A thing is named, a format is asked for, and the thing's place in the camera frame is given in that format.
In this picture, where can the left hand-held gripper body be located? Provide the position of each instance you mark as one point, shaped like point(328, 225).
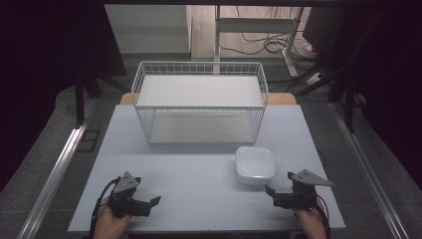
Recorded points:
point(125, 191)

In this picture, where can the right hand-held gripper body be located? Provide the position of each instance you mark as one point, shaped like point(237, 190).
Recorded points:
point(304, 189)

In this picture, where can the white square dish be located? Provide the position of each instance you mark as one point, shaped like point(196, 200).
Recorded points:
point(255, 165)

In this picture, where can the person's right hand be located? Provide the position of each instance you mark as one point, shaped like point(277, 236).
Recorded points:
point(310, 222)

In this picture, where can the person's left hand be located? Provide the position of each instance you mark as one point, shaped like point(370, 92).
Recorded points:
point(107, 222)

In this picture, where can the wooden board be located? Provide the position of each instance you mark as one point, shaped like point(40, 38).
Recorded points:
point(282, 98)

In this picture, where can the black metal stand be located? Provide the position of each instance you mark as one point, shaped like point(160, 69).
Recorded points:
point(348, 99)
point(79, 99)

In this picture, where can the white power strip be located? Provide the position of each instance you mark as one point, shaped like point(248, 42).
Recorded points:
point(313, 79)

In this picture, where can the white cabinet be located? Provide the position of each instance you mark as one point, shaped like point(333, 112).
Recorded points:
point(149, 30)

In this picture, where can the aluminium rail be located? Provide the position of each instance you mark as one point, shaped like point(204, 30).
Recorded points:
point(53, 176)
point(365, 159)

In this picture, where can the white metal desk frame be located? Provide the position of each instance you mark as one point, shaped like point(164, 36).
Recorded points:
point(255, 25)

